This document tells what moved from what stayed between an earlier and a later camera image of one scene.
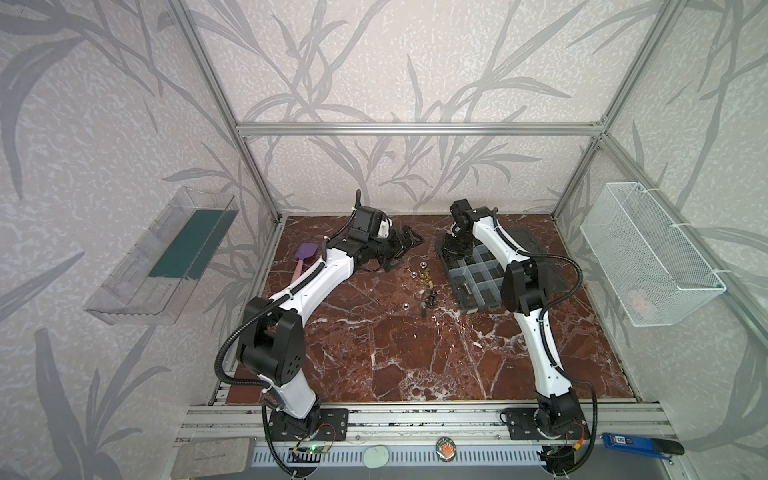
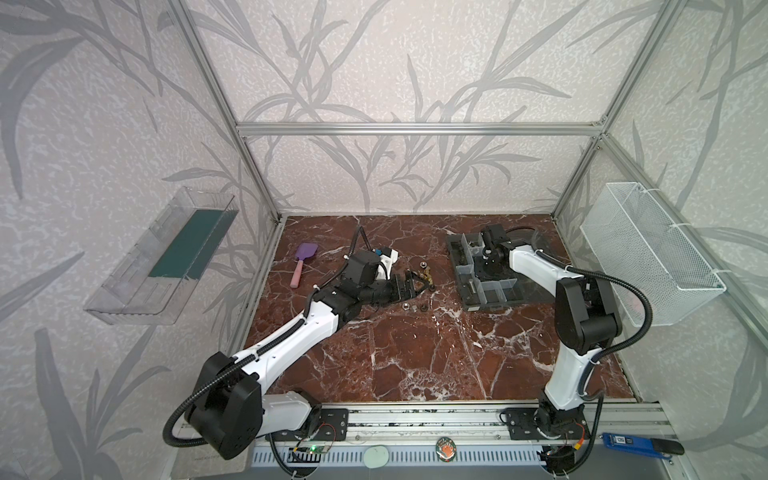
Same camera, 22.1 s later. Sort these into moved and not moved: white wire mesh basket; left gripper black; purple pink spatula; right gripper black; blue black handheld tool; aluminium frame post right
Moved: left gripper black; right gripper black
Not moved: white wire mesh basket; purple pink spatula; blue black handheld tool; aluminium frame post right
